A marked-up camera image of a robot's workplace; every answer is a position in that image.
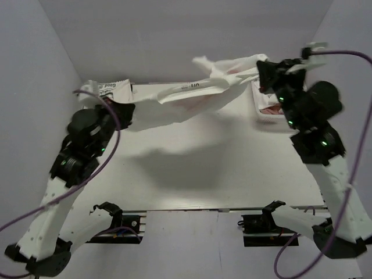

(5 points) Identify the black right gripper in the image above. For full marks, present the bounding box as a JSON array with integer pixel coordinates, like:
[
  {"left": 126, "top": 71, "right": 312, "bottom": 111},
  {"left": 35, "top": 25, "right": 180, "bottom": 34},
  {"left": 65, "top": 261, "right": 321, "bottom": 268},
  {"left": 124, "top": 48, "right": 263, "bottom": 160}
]
[{"left": 257, "top": 58, "right": 307, "bottom": 128}]

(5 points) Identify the white t-shirt with red-black print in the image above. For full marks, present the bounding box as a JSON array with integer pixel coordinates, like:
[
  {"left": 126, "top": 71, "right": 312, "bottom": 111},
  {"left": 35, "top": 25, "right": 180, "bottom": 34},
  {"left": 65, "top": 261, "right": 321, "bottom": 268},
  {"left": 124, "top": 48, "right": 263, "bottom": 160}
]
[{"left": 77, "top": 52, "right": 271, "bottom": 134}]

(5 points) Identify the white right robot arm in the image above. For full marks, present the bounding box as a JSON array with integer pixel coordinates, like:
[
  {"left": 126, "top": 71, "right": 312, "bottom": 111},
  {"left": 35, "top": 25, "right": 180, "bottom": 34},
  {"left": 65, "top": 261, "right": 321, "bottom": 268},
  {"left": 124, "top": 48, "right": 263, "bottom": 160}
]
[{"left": 256, "top": 59, "right": 371, "bottom": 259}]

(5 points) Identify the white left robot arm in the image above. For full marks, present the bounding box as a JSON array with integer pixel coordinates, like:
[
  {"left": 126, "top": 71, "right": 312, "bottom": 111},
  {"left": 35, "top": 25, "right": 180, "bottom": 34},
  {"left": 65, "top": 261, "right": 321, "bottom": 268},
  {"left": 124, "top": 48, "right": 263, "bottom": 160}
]
[{"left": 5, "top": 102, "right": 135, "bottom": 277}]

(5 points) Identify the folded white cartoon t-shirt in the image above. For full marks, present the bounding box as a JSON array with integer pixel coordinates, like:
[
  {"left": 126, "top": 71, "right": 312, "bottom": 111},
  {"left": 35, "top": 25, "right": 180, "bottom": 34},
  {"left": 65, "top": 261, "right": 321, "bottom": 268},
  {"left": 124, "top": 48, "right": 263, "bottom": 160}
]
[{"left": 81, "top": 79, "right": 133, "bottom": 103}]

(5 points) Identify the white perforated plastic basket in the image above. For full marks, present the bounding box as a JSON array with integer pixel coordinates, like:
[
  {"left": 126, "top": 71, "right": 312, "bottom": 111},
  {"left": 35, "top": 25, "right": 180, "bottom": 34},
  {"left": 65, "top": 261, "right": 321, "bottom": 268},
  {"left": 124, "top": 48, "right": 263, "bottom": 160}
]
[{"left": 251, "top": 80, "right": 287, "bottom": 124}]

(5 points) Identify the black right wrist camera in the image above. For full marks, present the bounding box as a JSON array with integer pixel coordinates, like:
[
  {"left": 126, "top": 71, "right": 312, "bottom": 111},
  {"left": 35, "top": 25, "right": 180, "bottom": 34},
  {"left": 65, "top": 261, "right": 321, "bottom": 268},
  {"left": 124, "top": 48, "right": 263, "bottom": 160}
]
[{"left": 286, "top": 42, "right": 328, "bottom": 74}]

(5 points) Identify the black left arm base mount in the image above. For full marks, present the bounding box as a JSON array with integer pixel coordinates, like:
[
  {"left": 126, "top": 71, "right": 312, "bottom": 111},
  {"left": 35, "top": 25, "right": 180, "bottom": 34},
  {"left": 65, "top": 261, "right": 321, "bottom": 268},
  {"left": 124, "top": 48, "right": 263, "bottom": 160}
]
[{"left": 86, "top": 202, "right": 146, "bottom": 244}]

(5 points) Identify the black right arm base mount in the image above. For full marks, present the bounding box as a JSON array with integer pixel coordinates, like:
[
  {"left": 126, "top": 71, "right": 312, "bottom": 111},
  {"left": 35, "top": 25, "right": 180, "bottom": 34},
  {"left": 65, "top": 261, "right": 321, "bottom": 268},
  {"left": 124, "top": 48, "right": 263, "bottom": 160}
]
[{"left": 237, "top": 201, "right": 294, "bottom": 247}]

